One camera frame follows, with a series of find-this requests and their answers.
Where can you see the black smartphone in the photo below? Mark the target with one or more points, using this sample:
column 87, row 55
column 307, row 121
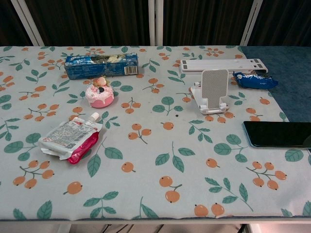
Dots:
column 277, row 134

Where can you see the white phone stand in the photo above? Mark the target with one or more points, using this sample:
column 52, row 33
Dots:
column 215, row 85

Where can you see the white folded bar stand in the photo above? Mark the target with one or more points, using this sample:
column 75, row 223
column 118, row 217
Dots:
column 218, row 64

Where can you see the floral fruit print tablecloth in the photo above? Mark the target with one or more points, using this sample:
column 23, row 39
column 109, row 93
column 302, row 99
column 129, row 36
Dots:
column 150, row 145

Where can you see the pink toy cake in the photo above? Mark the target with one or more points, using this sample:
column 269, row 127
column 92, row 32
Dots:
column 99, row 95

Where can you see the blue cookie box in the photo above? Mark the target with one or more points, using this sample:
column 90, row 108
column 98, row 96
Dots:
column 97, row 69

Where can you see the white pink drink pouch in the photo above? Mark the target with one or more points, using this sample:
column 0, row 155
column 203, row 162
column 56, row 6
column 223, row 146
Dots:
column 65, row 136

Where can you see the blue snack packet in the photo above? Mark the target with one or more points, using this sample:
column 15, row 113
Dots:
column 255, row 81

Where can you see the dark pleated curtain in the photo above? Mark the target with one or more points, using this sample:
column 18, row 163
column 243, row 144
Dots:
column 85, row 21

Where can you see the blue felt table mat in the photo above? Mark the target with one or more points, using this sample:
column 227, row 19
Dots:
column 286, row 72

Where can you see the white frame pole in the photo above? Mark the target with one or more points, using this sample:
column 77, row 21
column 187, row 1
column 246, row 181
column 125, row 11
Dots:
column 250, row 21
column 155, row 21
column 28, row 21

